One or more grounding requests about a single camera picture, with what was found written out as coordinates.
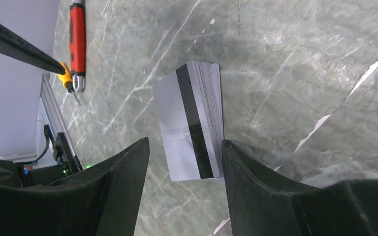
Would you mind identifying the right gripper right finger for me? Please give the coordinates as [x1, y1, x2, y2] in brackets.
[222, 140, 378, 236]

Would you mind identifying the aluminium frame rail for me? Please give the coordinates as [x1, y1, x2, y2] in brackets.
[35, 74, 83, 171]

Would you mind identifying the yellow handled screwdriver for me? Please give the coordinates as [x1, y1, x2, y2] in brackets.
[58, 62, 81, 106]

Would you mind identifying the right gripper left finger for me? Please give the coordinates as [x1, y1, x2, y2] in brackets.
[0, 137, 150, 236]

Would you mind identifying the silver credit card stack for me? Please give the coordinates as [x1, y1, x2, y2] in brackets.
[152, 61, 224, 182]

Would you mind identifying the red adjustable wrench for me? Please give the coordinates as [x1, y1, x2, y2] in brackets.
[68, 0, 86, 92]

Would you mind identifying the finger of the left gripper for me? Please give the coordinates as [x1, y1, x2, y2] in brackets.
[0, 24, 65, 74]

